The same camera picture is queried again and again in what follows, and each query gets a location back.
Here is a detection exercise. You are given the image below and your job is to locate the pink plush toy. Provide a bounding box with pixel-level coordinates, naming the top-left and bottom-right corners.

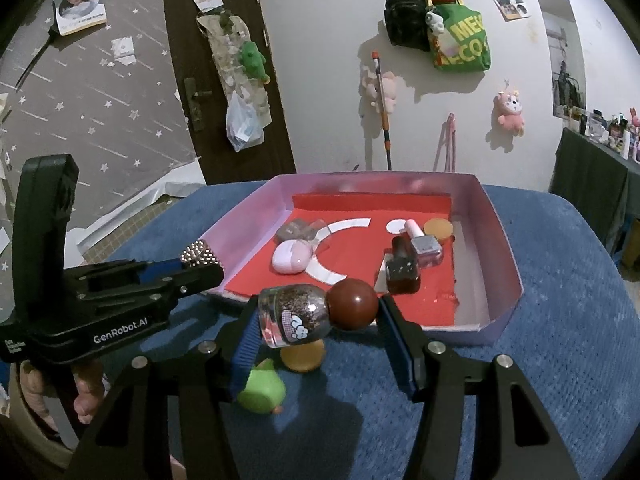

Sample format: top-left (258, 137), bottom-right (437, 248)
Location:
top-left (492, 87), bottom-right (526, 136)
top-left (361, 71), bottom-right (402, 113)

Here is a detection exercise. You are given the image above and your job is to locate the row of cosmetic bottles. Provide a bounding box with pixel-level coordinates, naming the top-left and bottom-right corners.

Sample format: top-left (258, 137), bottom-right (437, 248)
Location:
top-left (565, 107), bottom-right (640, 163)

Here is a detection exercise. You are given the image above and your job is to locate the pink oval case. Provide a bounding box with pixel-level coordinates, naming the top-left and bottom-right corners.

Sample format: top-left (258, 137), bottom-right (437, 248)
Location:
top-left (271, 240), bottom-right (315, 275)

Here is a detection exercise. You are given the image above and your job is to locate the grey rounded case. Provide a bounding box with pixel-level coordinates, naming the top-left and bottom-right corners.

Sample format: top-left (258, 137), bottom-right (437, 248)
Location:
top-left (276, 220), bottom-right (317, 242)

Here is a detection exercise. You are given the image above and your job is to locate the table with dark cloth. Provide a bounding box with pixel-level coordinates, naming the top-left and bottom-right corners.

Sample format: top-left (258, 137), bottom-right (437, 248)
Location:
top-left (549, 127), bottom-right (640, 261)

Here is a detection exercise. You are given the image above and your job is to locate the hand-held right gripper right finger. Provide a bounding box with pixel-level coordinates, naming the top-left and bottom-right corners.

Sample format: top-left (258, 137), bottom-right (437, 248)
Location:
top-left (376, 294), bottom-right (583, 480)

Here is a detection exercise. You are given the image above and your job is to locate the clear hanging organizer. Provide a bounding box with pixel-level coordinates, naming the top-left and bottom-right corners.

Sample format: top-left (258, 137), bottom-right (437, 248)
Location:
top-left (196, 10), bottom-right (273, 128)

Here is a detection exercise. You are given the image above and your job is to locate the pink cardboard box red bottom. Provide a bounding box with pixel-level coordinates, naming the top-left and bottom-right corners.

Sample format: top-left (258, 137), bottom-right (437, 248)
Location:
top-left (200, 172), bottom-right (525, 347)

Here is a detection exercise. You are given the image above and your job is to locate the dark brown door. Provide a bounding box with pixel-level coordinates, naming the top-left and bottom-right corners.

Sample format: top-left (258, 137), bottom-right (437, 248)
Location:
top-left (161, 0), bottom-right (297, 186)

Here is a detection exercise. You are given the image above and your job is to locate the glitter bottle brown round cap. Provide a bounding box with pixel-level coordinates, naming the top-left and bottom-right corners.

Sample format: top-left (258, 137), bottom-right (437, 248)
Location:
top-left (257, 278), bottom-right (380, 350)

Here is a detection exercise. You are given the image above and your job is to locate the pink hanging rod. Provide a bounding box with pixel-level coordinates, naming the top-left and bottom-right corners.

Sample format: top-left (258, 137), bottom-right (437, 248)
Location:
top-left (432, 113), bottom-right (458, 173)

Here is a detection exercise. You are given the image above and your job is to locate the book with portrait cover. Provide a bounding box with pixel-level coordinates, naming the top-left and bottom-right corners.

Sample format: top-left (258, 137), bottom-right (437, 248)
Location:
top-left (52, 0), bottom-right (108, 37)

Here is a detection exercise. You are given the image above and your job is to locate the green plush toy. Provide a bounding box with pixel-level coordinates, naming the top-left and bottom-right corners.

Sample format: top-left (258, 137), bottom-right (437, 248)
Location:
top-left (237, 41), bottom-right (271, 85)

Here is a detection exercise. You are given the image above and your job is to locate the blue blanket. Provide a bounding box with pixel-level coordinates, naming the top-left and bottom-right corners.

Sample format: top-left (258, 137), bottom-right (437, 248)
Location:
top-left (65, 182), bottom-right (633, 480)

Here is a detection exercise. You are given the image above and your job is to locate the person's left hand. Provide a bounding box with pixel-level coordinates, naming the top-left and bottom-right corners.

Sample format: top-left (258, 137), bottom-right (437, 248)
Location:
top-left (15, 359), bottom-right (107, 431)

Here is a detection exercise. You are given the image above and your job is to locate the black backpack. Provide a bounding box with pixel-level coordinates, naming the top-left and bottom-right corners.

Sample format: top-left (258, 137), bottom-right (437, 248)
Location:
top-left (384, 0), bottom-right (435, 53)

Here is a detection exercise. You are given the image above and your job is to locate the rhinestone studded cylinder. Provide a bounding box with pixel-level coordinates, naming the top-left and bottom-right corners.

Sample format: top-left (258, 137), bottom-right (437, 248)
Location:
top-left (180, 240), bottom-right (225, 268)

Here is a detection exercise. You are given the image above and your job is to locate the orange handled mop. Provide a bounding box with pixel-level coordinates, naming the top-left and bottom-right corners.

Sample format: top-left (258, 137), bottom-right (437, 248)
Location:
top-left (371, 51), bottom-right (393, 171)

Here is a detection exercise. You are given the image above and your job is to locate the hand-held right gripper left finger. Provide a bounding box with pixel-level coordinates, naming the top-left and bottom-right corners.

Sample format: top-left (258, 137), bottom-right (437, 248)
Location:
top-left (65, 302), bottom-right (262, 480)

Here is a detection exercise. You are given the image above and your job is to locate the green printed bag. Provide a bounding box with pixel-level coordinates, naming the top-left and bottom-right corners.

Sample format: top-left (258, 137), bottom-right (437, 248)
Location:
top-left (431, 4), bottom-right (491, 73)

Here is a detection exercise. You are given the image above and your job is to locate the small yellow round jar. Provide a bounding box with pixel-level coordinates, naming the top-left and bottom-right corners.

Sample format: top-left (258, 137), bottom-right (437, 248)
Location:
top-left (423, 217), bottom-right (455, 241)

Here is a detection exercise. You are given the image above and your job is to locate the door handle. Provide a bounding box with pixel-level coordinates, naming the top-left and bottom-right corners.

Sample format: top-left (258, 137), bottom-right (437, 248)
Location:
top-left (183, 77), bottom-right (213, 132)

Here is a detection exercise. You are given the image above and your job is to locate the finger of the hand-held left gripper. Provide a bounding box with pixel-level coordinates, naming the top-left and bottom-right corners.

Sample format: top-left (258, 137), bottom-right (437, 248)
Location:
top-left (77, 265), bottom-right (224, 321)
top-left (75, 259), bottom-right (183, 286)

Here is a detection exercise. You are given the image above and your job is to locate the green bottle yellow cap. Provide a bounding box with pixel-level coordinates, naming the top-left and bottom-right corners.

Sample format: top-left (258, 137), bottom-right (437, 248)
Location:
top-left (236, 358), bottom-right (288, 416)

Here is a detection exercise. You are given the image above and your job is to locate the clear plastic bag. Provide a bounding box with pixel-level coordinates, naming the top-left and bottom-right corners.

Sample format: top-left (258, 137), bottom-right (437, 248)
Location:
top-left (225, 91), bottom-right (264, 153)

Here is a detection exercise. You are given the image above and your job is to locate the dark bottle black cap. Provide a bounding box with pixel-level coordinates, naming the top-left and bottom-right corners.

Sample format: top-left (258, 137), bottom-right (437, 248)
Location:
top-left (385, 236), bottom-right (422, 295)

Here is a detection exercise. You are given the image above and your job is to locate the wall mirror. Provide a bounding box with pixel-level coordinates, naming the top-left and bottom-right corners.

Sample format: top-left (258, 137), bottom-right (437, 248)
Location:
top-left (534, 0), bottom-right (587, 121)

